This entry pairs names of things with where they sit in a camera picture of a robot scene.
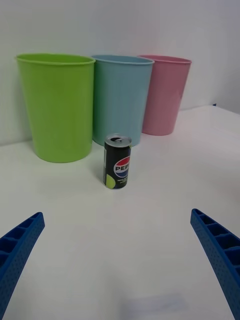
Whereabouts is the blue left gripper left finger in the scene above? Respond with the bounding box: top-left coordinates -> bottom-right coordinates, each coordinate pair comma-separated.
0,211 -> 46,320

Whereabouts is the pale blue plastic waste bin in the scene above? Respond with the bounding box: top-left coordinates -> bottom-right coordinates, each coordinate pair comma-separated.
90,54 -> 155,148

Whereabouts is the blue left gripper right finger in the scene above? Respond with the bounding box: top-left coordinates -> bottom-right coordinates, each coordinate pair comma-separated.
190,208 -> 240,320

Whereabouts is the black drink can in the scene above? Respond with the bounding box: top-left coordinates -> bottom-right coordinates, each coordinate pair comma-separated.
102,133 -> 133,190

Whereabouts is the green plastic waste bin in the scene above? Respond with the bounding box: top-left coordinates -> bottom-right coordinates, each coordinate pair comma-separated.
15,52 -> 96,164

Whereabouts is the pink plastic waste bin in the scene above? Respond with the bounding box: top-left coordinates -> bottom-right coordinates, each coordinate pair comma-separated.
137,54 -> 193,136

